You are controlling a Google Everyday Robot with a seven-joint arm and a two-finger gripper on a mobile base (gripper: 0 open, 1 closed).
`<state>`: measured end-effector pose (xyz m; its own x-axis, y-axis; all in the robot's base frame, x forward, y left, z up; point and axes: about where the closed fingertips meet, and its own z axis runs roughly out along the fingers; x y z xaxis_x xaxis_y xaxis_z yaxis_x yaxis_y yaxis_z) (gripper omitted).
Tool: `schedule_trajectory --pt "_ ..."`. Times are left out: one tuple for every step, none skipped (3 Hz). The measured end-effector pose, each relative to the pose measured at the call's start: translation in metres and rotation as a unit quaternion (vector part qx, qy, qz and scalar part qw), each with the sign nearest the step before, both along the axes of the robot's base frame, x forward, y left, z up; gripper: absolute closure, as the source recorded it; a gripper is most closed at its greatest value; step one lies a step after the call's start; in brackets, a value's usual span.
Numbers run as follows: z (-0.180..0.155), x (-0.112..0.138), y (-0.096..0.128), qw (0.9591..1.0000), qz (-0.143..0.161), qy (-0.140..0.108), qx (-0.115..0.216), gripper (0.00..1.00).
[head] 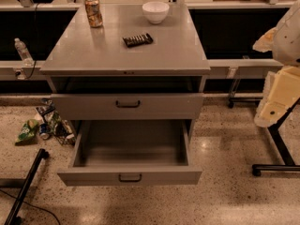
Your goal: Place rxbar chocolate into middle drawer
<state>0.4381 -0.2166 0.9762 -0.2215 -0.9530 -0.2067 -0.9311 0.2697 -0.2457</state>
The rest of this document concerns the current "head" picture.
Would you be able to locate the black wheeled stand right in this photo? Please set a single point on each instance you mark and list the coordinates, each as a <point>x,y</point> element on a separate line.
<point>257,169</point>

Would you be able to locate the blue can on floor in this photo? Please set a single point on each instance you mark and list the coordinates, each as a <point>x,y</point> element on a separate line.
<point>44,132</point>

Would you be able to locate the grey upper closed drawer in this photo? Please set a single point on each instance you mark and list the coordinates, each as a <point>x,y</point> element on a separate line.
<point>127,107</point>

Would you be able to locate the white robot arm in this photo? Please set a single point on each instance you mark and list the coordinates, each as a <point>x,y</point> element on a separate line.
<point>286,47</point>

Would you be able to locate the grey metal drawer cabinet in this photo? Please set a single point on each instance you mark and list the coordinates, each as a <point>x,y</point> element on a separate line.
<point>89,60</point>

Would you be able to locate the clear plastic water bottle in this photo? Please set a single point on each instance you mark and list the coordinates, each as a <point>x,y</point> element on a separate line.
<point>23,52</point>

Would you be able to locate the grey background bench rail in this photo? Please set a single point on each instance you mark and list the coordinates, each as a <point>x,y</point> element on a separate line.
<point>219,69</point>

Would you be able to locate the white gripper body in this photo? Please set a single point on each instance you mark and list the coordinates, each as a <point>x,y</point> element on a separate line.
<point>289,39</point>

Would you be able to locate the black stand leg left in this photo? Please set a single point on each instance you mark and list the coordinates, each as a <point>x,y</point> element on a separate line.
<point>23,184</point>

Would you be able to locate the green chip bag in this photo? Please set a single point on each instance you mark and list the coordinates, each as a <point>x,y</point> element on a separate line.
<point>28,132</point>

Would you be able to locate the orange soda can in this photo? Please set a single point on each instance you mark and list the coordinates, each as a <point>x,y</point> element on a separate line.
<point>94,16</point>

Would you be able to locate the white ceramic bowl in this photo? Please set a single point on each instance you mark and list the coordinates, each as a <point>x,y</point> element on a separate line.
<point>155,12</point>

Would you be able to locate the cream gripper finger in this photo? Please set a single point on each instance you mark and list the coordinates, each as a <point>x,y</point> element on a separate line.
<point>268,113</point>
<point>265,42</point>

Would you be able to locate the grey open middle drawer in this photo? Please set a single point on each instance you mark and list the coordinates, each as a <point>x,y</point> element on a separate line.
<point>131,153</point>

